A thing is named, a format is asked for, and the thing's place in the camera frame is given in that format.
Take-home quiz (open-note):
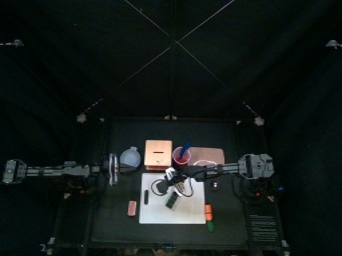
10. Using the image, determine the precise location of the grey plastic bowl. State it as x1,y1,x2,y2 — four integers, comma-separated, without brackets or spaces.
118,146,143,169

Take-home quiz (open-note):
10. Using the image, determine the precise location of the red plastic cup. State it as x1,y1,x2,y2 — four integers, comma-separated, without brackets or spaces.
172,146,194,166

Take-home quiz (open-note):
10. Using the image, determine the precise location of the pink toy block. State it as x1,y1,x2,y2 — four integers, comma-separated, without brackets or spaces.
127,200,139,218

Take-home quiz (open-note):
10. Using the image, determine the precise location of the blue plastic utensil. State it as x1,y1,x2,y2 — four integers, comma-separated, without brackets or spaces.
180,142,194,158

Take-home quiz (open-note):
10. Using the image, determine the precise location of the wooden box with red face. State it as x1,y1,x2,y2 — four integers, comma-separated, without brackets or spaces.
143,139,174,171

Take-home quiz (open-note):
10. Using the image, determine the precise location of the orange toy carrot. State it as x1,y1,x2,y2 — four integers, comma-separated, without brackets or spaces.
204,204,217,233

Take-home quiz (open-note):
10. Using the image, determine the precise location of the thin diagonal brace cable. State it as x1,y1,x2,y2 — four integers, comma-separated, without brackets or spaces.
123,0,261,118
81,0,237,117

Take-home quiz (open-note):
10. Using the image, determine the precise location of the brown wooden plate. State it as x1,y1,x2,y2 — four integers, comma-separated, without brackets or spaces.
189,146,226,167

